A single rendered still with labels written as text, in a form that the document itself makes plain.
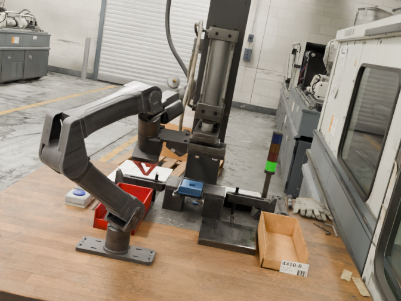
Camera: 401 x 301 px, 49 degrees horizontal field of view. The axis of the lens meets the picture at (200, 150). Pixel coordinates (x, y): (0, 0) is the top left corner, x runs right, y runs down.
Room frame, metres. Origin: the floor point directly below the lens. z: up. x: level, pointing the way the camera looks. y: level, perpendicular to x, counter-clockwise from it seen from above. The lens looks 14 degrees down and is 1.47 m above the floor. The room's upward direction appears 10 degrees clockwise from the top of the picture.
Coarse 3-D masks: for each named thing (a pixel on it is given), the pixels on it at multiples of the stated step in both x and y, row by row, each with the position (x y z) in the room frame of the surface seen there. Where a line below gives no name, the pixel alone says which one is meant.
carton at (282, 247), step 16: (272, 224) 1.35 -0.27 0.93; (288, 224) 1.35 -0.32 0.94; (272, 240) 1.29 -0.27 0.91; (288, 240) 1.31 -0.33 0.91; (304, 240) 1.18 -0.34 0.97; (272, 256) 1.18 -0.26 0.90; (288, 256) 1.20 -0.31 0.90; (304, 256) 1.13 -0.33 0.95; (288, 272) 1.11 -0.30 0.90; (304, 272) 1.10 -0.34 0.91
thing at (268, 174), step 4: (276, 132) 1.57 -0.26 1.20; (280, 132) 1.58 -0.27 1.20; (264, 172) 1.58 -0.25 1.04; (268, 172) 1.56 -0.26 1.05; (272, 172) 1.56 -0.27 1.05; (268, 176) 1.57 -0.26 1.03; (268, 180) 1.57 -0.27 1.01; (264, 184) 1.58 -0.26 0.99; (268, 184) 1.57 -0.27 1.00; (264, 188) 1.57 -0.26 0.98; (268, 188) 1.58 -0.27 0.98; (264, 192) 1.57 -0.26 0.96; (264, 196) 1.57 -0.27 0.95; (260, 208) 1.56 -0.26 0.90
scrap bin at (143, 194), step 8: (120, 184) 1.41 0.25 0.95; (128, 184) 1.41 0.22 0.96; (128, 192) 1.41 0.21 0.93; (136, 192) 1.41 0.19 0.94; (144, 192) 1.41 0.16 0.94; (152, 192) 1.41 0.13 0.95; (144, 200) 1.41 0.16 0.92; (96, 208) 1.17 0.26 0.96; (104, 208) 1.26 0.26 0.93; (96, 216) 1.17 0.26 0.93; (96, 224) 1.17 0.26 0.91; (104, 224) 1.17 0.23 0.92
